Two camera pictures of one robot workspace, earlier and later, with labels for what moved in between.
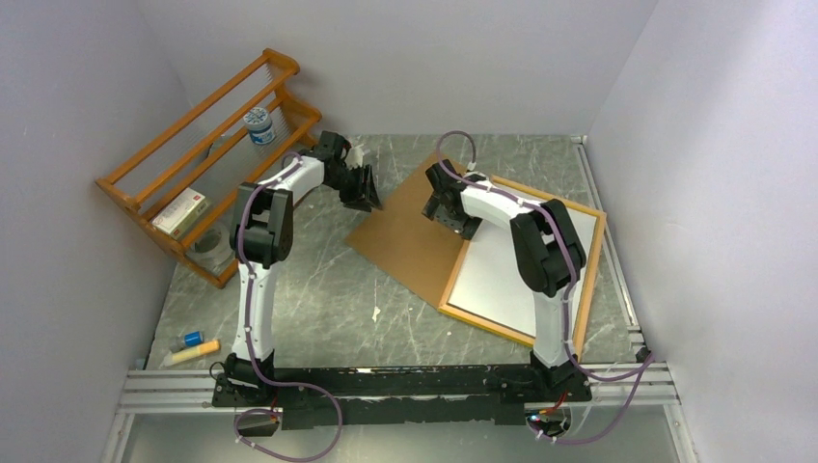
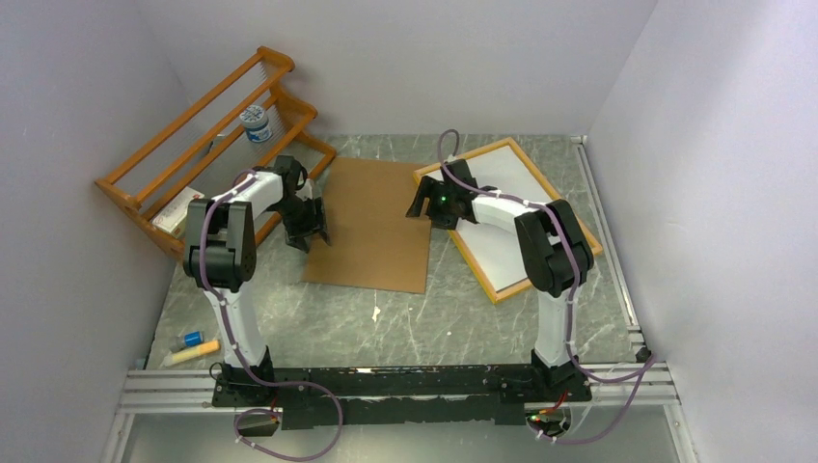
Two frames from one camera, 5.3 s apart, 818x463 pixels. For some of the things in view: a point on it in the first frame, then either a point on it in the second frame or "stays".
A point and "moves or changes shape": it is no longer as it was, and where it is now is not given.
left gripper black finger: x=372 y=194 to x=319 y=217
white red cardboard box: x=180 y=214 stays
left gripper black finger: x=359 y=204 to x=299 y=242
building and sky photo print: x=492 y=284 to x=497 y=250
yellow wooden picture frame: x=458 y=265 to x=485 y=282
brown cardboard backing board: x=407 y=243 moves or changes shape
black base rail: x=397 y=397 stays
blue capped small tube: x=187 y=340 stays
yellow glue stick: x=208 y=347 stays
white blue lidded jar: x=259 y=124 stays
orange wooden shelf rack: x=182 y=185 stays
